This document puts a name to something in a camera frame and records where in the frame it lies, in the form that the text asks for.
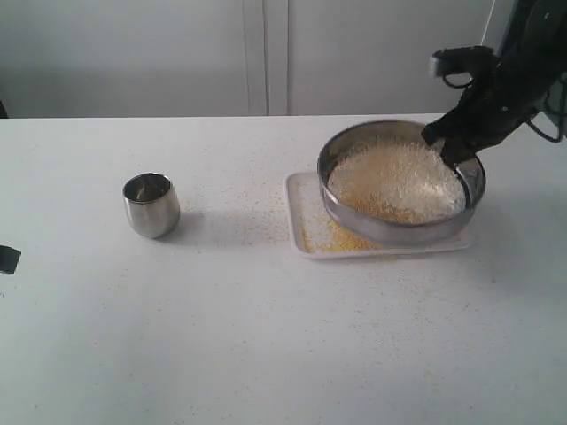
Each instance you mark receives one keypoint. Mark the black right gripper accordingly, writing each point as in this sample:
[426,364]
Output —
[500,98]

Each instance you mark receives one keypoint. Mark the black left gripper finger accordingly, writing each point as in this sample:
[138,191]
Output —
[9,259]

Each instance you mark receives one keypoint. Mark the white rice grains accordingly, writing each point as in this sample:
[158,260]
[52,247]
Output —
[398,182]

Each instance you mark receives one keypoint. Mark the round stainless steel sieve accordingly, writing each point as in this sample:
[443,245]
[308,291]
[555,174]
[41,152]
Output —
[353,139]

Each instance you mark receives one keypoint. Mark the yellow millet grains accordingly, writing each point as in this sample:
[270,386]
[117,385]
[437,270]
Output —
[332,234]

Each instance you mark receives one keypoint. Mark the stainless steel cup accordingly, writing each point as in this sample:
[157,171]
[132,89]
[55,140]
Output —
[151,204]

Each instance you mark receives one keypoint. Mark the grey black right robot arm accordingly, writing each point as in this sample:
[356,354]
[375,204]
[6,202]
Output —
[545,26]

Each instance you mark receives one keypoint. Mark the white rectangular plastic tray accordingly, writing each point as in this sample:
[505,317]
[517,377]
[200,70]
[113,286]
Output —
[301,221]

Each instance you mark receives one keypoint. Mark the spilled yellow grains on table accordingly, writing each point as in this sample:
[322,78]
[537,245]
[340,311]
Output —
[235,198]

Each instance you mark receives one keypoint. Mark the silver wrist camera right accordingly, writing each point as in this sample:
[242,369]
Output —
[472,60]

